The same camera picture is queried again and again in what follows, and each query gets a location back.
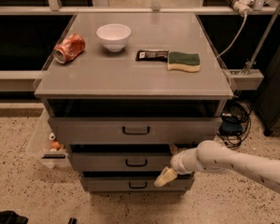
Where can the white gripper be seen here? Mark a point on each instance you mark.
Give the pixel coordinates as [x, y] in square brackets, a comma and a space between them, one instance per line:
[177, 163]

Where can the grey drawer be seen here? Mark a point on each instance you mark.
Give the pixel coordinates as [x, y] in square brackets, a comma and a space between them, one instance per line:
[119, 162]
[86, 131]
[138, 183]

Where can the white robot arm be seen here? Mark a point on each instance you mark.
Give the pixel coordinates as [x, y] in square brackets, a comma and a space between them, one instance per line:
[212, 157]

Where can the grey bottom drawer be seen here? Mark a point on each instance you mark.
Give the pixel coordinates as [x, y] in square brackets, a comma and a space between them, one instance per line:
[138, 183]

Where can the grey drawer cabinet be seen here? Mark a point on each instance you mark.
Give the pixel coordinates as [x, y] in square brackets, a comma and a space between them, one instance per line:
[104, 84]

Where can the grey top drawer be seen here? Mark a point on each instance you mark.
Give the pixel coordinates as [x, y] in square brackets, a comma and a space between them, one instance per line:
[86, 131]

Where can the green yellow sponge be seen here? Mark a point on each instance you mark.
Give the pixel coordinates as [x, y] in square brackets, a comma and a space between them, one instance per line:
[183, 61]

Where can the clear plastic storage bin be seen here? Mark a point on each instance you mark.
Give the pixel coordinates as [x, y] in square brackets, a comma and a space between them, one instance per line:
[40, 145]

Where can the white bowl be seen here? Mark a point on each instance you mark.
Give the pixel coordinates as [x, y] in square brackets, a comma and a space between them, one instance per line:
[114, 36]

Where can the crushed orange soda can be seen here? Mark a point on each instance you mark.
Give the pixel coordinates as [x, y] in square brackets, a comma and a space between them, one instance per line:
[69, 49]

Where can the metal diagonal pole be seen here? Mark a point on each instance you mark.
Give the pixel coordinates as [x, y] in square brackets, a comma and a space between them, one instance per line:
[251, 62]

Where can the black object floor corner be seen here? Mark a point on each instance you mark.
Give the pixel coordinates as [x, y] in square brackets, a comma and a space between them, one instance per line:
[10, 217]

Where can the white power strip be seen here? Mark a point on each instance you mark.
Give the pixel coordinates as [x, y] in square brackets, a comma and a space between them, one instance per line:
[243, 7]

